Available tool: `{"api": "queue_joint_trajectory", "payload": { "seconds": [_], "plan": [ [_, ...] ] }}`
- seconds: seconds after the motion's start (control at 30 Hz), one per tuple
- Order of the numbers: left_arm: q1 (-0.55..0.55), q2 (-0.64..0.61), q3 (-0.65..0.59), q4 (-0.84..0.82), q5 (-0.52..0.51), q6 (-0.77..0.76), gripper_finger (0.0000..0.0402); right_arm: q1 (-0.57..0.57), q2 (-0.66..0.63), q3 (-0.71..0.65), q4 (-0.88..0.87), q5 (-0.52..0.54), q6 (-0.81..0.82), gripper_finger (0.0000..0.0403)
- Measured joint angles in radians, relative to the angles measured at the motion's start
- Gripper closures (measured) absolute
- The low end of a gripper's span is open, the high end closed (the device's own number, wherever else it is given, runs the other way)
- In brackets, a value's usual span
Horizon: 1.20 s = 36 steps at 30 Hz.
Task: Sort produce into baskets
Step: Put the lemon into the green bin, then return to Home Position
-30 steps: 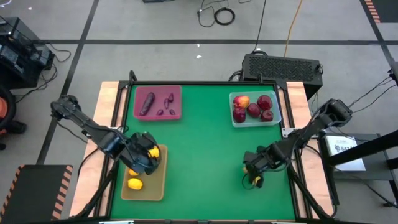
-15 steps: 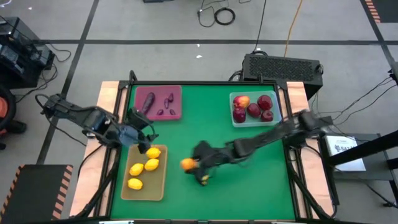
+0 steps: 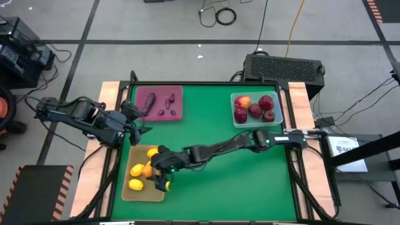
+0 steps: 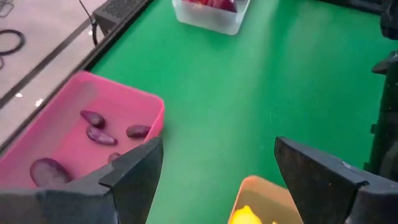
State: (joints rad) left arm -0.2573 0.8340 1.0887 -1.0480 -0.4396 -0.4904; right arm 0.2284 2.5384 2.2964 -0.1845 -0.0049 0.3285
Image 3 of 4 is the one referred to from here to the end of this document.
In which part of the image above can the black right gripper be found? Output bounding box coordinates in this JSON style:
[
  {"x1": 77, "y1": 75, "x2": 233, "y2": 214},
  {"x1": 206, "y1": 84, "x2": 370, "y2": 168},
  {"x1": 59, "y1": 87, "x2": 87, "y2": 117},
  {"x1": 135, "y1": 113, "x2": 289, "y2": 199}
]
[{"x1": 149, "y1": 144, "x2": 191, "y2": 193}]

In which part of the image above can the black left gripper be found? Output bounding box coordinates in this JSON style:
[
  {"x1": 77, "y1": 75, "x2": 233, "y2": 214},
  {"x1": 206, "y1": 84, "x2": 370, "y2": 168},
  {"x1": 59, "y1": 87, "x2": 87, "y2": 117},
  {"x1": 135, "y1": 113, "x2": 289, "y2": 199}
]
[{"x1": 120, "y1": 99, "x2": 153, "y2": 147}]

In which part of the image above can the large purple eggplant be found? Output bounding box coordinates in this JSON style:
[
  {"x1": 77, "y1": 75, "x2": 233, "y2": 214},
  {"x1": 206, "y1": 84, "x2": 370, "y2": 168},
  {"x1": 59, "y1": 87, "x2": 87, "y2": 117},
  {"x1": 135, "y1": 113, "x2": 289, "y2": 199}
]
[{"x1": 141, "y1": 92, "x2": 156, "y2": 117}]

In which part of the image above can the dark red apple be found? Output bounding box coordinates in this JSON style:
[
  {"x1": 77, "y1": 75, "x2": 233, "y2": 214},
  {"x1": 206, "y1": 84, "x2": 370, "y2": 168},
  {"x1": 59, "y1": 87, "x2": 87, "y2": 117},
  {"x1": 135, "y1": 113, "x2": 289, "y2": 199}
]
[
  {"x1": 248, "y1": 103, "x2": 263, "y2": 119},
  {"x1": 258, "y1": 95, "x2": 275, "y2": 111},
  {"x1": 233, "y1": 108, "x2": 248, "y2": 124},
  {"x1": 261, "y1": 109, "x2": 276, "y2": 123}
]

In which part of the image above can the translucent orange plastic basket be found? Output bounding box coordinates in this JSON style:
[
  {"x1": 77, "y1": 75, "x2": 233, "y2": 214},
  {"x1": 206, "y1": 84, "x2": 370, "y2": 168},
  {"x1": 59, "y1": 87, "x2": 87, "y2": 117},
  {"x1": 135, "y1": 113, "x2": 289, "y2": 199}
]
[{"x1": 121, "y1": 144, "x2": 166, "y2": 203}]

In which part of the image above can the wooden table side board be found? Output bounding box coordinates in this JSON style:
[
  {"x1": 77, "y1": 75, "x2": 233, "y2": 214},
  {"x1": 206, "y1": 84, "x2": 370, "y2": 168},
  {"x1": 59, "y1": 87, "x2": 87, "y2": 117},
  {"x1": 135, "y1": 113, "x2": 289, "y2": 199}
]
[
  {"x1": 287, "y1": 81, "x2": 336, "y2": 219},
  {"x1": 69, "y1": 81, "x2": 121, "y2": 219}
]

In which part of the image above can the translucent pink plastic basket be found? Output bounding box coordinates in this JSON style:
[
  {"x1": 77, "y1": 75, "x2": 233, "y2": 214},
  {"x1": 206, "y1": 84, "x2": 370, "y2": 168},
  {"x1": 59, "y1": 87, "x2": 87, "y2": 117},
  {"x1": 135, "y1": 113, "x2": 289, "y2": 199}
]
[{"x1": 134, "y1": 85, "x2": 184, "y2": 122}]

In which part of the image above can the red and yellow apple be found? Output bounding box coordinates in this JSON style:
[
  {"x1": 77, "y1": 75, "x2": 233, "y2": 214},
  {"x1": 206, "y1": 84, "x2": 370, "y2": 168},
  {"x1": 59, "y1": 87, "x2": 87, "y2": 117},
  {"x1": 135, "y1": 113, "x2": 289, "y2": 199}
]
[{"x1": 234, "y1": 95, "x2": 253, "y2": 110}]

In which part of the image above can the black hazard-striped floor mat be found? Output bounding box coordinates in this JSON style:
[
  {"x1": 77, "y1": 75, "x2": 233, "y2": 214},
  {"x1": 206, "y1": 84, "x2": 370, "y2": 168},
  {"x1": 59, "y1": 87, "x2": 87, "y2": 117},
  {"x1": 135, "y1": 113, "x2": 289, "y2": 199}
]
[
  {"x1": 0, "y1": 164, "x2": 75, "y2": 225},
  {"x1": 365, "y1": 0, "x2": 400, "y2": 24}
]

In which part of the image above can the clear plastic basket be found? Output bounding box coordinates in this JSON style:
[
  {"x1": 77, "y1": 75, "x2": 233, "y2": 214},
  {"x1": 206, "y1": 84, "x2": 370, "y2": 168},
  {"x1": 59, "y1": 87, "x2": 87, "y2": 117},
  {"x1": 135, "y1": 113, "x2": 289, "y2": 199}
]
[{"x1": 230, "y1": 90, "x2": 284, "y2": 129}]

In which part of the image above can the orange and black round object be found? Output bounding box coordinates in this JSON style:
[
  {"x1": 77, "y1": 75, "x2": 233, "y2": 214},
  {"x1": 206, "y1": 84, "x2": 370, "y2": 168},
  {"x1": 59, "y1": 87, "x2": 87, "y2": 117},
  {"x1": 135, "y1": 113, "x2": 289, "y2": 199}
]
[{"x1": 0, "y1": 86, "x2": 17, "y2": 132}]

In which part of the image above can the black equipment rack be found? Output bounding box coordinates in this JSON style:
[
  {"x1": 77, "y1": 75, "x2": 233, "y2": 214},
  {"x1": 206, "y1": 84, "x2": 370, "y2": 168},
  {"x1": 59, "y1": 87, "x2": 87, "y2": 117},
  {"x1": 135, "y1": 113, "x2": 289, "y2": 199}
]
[{"x1": 0, "y1": 17, "x2": 56, "y2": 90}]

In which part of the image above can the black computer tower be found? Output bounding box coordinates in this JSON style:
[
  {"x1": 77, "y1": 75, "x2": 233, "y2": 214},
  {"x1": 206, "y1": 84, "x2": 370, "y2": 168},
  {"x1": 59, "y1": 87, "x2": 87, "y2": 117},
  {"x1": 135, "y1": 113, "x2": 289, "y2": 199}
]
[{"x1": 242, "y1": 53, "x2": 325, "y2": 101}]

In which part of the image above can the black power adapter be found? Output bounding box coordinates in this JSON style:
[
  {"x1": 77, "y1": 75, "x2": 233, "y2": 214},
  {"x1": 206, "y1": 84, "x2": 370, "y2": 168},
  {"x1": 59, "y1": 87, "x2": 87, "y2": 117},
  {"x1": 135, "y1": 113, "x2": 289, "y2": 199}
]
[{"x1": 314, "y1": 116, "x2": 336, "y2": 128}]

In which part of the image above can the white paper sheet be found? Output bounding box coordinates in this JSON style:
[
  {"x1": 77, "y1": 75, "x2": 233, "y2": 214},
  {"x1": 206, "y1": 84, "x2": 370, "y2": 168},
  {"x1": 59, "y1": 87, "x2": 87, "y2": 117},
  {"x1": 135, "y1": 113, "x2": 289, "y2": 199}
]
[{"x1": 326, "y1": 134, "x2": 369, "y2": 173}]

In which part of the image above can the black stand beam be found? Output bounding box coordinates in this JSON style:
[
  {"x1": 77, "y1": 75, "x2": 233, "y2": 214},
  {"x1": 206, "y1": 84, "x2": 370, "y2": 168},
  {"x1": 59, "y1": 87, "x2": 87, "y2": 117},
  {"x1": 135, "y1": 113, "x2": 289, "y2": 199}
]
[{"x1": 327, "y1": 130, "x2": 400, "y2": 168}]

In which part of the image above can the black braided cable sleeve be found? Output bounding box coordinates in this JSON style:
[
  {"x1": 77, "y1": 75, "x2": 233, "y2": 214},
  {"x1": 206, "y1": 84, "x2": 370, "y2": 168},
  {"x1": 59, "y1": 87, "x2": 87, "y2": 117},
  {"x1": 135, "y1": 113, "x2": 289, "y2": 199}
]
[
  {"x1": 76, "y1": 146, "x2": 122, "y2": 219},
  {"x1": 289, "y1": 149, "x2": 340, "y2": 221}
]

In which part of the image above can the coiled black cable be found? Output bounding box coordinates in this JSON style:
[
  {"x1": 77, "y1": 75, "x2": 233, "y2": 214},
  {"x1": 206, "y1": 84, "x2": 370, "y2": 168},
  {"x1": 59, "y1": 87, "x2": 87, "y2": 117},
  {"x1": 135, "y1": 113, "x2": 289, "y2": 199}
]
[{"x1": 214, "y1": 7, "x2": 238, "y2": 26}]

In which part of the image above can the long black cable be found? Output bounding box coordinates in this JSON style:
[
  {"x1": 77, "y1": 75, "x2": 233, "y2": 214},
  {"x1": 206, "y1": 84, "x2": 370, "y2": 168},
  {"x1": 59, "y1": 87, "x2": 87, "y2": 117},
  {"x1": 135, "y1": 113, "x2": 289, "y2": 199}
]
[{"x1": 255, "y1": 0, "x2": 269, "y2": 53}]

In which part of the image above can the yellow power cable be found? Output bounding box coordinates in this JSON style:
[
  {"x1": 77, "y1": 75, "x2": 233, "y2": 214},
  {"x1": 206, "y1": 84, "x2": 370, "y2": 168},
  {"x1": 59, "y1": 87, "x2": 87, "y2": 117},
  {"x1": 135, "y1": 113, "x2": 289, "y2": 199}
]
[{"x1": 285, "y1": 0, "x2": 306, "y2": 58}]

